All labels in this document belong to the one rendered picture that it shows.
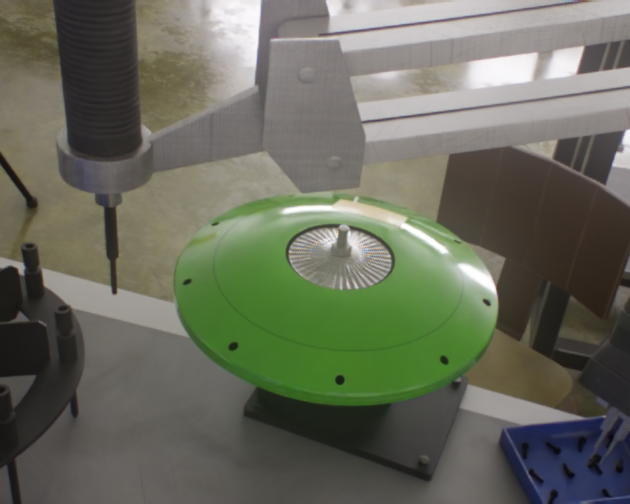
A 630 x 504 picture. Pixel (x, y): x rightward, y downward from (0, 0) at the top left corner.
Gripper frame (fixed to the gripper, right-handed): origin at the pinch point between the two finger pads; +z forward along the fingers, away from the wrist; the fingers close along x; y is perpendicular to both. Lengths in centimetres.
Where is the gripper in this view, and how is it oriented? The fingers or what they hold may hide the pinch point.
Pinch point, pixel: (596, 460)
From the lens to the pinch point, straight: 96.1
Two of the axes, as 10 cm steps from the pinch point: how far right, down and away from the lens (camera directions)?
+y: -5.9, -0.4, -8.1
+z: -4.1, 8.8, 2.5
